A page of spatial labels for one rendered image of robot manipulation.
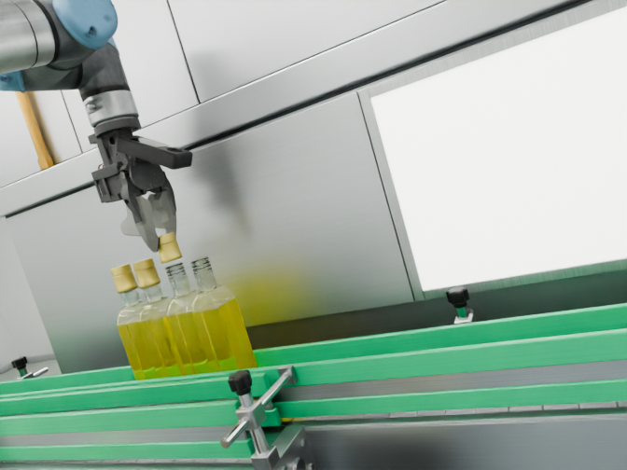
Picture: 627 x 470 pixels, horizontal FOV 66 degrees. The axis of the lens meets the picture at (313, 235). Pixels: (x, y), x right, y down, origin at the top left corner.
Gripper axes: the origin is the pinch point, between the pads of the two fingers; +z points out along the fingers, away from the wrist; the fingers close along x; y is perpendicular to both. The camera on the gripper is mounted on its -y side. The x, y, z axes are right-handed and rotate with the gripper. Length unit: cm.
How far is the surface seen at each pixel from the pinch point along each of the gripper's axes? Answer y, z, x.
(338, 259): -23.3, 11.2, -12.0
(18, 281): 530, 14, -304
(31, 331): 540, 79, -304
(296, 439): -19.4, 30.4, 8.9
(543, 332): -52, 24, -4
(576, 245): -58, 16, -13
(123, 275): 10.3, 3.9, 1.2
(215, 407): -12.0, 22.3, 13.8
